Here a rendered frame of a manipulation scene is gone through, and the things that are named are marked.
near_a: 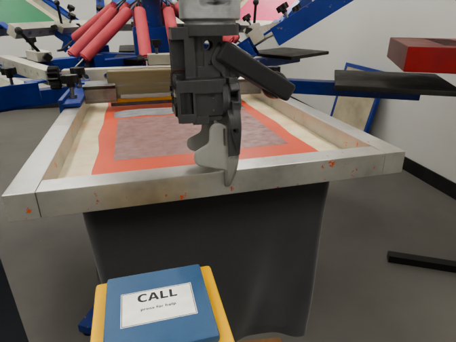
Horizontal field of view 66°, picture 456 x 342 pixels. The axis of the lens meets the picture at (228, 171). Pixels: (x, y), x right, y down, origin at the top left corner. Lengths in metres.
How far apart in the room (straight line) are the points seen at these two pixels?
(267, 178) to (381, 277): 1.53
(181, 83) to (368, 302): 1.56
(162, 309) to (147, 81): 0.78
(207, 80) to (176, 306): 0.26
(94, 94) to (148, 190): 0.59
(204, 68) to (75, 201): 0.24
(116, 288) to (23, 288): 1.66
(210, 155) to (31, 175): 0.25
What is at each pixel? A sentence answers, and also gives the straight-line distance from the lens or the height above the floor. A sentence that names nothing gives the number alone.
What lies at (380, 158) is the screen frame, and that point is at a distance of 0.61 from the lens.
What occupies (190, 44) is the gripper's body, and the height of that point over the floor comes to 1.19.
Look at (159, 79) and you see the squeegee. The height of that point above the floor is 1.05.
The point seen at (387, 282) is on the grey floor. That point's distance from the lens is 1.98.
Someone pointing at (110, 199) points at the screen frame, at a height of 1.00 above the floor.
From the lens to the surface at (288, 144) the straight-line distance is 0.71.
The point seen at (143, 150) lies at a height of 0.98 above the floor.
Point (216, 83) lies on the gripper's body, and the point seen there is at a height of 1.15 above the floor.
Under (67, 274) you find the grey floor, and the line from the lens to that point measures 2.03.
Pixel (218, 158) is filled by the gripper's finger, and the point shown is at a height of 1.05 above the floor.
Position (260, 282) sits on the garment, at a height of 0.71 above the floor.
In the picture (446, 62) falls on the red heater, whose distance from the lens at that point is 1.53.
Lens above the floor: 1.23
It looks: 25 degrees down
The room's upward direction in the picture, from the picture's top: straight up
